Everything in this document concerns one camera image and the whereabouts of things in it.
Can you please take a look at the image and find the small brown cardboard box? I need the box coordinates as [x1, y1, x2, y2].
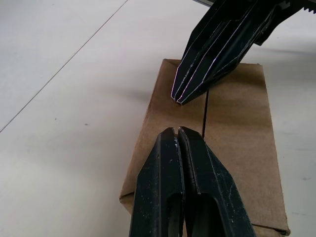
[118, 58, 291, 237]

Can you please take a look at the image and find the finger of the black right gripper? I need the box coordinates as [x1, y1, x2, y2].
[176, 0, 287, 107]
[170, 0, 251, 103]

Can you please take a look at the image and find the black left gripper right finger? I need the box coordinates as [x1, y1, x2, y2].
[177, 126, 256, 237]

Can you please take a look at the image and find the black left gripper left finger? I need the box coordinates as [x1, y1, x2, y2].
[129, 126, 185, 237]

